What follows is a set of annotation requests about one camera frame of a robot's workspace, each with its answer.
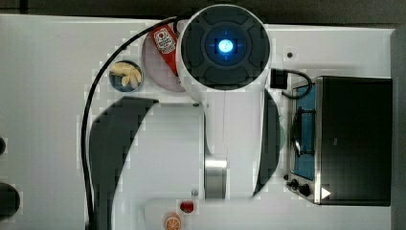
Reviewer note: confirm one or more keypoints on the green cup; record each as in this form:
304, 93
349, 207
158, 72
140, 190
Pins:
282, 132

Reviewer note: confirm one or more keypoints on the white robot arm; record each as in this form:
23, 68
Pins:
158, 155

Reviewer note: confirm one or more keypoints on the pink round plate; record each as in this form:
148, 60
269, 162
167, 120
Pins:
157, 69

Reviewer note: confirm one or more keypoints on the yellow banana pieces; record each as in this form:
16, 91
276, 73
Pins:
128, 73

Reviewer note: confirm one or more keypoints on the red ketchup bottle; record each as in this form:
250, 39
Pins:
165, 41

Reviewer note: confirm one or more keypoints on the red toy tomato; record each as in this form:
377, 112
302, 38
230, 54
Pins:
187, 206

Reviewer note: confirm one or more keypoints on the black toaster oven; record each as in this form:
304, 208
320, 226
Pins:
340, 141

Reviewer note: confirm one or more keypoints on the orange slice toy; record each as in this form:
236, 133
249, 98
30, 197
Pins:
173, 222

